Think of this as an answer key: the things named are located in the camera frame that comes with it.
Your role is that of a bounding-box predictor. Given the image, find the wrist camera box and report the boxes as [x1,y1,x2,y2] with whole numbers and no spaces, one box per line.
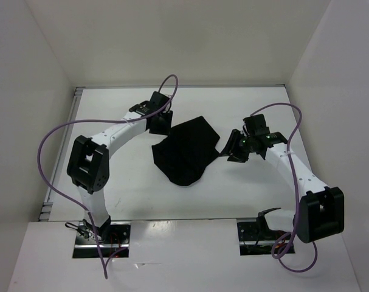
[243,114,270,136]
[149,91,170,112]

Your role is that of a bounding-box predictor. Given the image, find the black skirt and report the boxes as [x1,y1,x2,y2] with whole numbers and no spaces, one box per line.
[151,116,220,187]

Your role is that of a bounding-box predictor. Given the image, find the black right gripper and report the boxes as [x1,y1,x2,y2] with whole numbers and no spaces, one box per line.
[219,128,255,163]

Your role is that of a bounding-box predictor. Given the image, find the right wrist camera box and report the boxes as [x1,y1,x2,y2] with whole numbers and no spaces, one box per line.
[243,114,270,136]

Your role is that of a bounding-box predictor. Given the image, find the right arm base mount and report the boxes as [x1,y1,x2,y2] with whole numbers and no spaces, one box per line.
[236,218,285,256]

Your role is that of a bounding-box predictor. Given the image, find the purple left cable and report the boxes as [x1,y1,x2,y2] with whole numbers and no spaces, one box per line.
[38,74,179,280]

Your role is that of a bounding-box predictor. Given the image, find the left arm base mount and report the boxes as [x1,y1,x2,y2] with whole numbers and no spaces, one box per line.
[64,221,131,259]

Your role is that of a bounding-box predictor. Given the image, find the purple cable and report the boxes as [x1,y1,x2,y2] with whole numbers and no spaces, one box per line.
[38,74,179,280]
[249,102,319,271]

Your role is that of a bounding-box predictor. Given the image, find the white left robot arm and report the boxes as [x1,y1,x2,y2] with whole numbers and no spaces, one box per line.
[67,101,173,243]

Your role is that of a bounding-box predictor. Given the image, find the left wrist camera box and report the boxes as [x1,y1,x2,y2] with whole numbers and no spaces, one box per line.
[149,91,170,112]

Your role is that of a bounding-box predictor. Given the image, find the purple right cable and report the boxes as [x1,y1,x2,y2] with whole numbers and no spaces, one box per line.
[249,102,319,271]

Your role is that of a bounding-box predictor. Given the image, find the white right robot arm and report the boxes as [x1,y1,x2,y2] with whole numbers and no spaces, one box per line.
[221,129,345,243]

